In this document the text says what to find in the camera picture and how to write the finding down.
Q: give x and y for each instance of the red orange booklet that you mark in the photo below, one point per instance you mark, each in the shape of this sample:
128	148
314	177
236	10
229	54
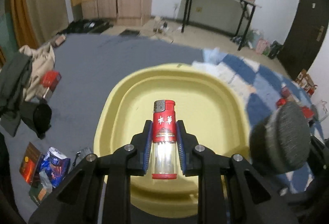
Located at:
30	163

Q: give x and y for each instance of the blue snack bag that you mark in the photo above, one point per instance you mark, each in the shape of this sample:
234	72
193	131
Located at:
55	164

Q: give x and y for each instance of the red box on bed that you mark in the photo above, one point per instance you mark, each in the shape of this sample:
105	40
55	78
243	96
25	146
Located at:
48	84

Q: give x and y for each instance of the grey bed sheet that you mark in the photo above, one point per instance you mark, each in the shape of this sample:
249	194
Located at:
90	67

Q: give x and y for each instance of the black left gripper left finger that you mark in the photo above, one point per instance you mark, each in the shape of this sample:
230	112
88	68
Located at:
99	187

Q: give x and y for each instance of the dark brown door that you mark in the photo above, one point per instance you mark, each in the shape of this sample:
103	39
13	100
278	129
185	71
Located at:
305	37

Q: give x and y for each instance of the black suitcase on floor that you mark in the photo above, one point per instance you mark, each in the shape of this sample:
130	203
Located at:
86	26

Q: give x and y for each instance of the blue white checkered rug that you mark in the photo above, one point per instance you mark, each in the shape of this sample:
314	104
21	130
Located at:
256	85

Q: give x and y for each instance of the red cigarette lighter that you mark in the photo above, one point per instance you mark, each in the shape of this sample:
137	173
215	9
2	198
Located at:
164	140

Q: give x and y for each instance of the pile of clothes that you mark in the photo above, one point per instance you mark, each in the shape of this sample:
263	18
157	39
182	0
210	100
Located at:
20	81

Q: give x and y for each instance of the black folding table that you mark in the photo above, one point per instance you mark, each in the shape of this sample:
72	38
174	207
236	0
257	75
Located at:
228	17

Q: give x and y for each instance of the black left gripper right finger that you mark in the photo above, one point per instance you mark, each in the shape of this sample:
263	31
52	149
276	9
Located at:
230	190

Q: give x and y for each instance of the yellow plastic tray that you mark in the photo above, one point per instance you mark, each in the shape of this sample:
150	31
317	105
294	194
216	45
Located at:
209	109

